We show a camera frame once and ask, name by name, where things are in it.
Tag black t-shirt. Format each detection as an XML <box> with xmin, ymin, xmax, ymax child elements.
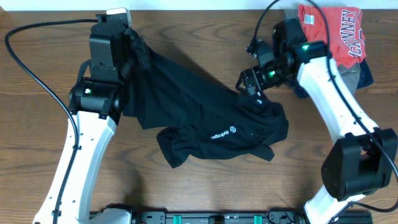
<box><xmin>123</xmin><ymin>49</ymin><xmax>289</xmax><ymax>168</ymax></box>

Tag navy blue garment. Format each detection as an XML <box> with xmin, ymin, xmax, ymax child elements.
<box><xmin>357</xmin><ymin>60</ymin><xmax>374</xmax><ymax>90</ymax></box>

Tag red printed t-shirt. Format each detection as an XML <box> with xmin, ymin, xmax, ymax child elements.
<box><xmin>298</xmin><ymin>4</ymin><xmax>366</xmax><ymax>68</ymax></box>

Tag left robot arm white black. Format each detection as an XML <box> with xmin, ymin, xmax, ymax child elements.
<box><xmin>33</xmin><ymin>26</ymin><xmax>147</xmax><ymax>223</ymax></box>

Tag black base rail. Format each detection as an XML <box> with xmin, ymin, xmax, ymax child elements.
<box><xmin>90</xmin><ymin>203</ymin><xmax>374</xmax><ymax>224</ymax></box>

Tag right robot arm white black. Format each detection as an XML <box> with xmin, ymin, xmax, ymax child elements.
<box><xmin>236</xmin><ymin>19</ymin><xmax>397</xmax><ymax>223</ymax></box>

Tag grey t-shirt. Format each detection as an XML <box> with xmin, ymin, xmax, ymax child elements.
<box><xmin>284</xmin><ymin>9</ymin><xmax>361</xmax><ymax>99</ymax></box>

